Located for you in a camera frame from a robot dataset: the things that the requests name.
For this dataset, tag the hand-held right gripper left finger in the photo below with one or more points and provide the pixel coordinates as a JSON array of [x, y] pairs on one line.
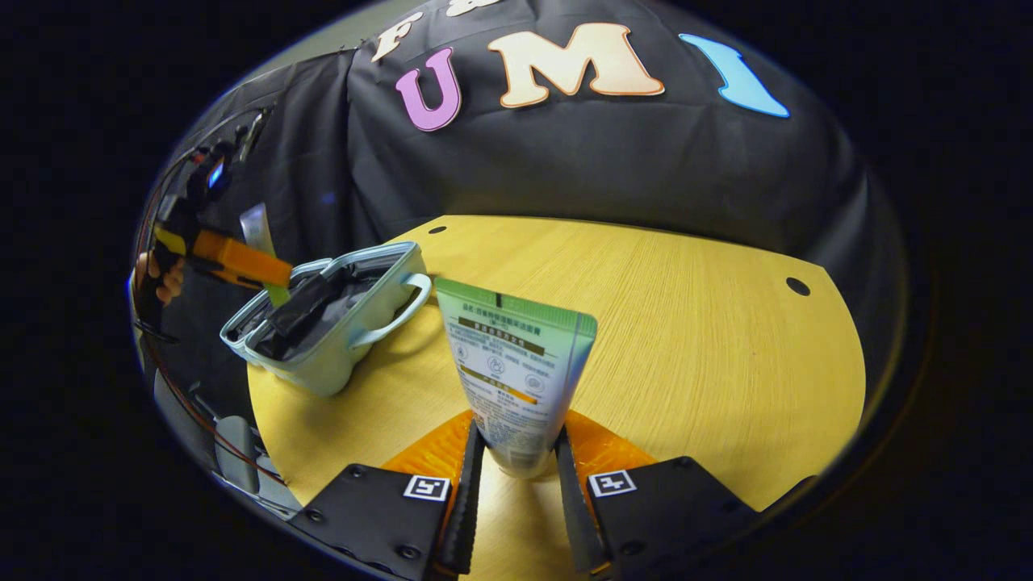
[[468, 500]]

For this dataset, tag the light blue suitcase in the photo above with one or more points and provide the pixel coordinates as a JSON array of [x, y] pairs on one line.
[[331, 355]]

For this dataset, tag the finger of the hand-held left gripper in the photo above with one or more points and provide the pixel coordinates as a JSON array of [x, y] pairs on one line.
[[242, 262]]

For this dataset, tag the white tube with green cap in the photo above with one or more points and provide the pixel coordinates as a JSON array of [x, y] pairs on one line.
[[258, 230]]

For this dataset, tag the green and white printed tube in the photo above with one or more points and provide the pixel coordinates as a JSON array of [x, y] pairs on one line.
[[512, 371]]

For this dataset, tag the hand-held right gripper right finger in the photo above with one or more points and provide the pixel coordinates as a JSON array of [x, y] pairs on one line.
[[575, 516]]

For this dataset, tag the black backdrop cloth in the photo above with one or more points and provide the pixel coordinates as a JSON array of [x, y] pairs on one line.
[[646, 161]]

